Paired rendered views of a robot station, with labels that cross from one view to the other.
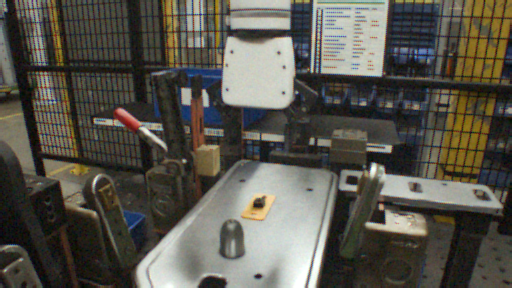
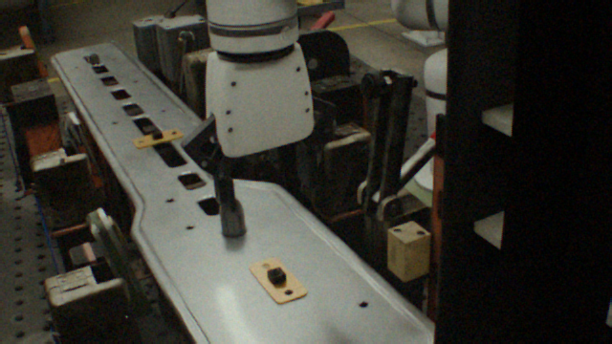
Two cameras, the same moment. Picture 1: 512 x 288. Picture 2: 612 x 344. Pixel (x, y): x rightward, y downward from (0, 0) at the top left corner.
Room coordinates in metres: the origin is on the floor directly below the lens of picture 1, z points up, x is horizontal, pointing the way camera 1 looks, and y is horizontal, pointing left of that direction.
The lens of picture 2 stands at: (0.98, -0.41, 1.46)
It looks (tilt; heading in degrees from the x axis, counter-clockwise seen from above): 28 degrees down; 136
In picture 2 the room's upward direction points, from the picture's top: 4 degrees counter-clockwise
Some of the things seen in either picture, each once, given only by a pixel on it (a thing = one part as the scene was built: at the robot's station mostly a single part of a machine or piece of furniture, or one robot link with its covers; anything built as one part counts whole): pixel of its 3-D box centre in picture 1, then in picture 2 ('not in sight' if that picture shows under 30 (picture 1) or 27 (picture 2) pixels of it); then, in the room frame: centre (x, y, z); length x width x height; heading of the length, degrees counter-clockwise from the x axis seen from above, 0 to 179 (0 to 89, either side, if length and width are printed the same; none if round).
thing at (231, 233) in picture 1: (232, 240); (232, 219); (0.38, 0.03, 1.02); 0.03 x 0.03 x 0.07
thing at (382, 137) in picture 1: (235, 122); not in sight; (0.98, 0.05, 1.02); 0.90 x 0.22 x 0.03; 72
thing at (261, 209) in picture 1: (259, 203); (276, 276); (0.50, -0.01, 1.01); 0.08 x 0.04 x 0.01; 163
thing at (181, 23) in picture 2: not in sight; (192, 109); (-0.21, 0.39, 0.90); 0.13 x 0.10 x 0.41; 72
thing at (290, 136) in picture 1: (297, 126); (213, 182); (0.48, -0.07, 1.14); 0.03 x 0.03 x 0.07; 72
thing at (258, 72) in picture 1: (259, 66); (259, 91); (0.50, -0.01, 1.23); 0.10 x 0.07 x 0.11; 72
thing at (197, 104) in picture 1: (201, 194); (438, 315); (0.65, 0.11, 0.95); 0.03 x 0.01 x 0.50; 162
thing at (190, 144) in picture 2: (290, 91); (218, 133); (0.49, -0.06, 1.19); 0.08 x 0.01 x 0.06; 72
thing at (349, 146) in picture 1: (342, 204); not in sight; (0.72, -0.22, 0.88); 0.08 x 0.08 x 0.36; 72
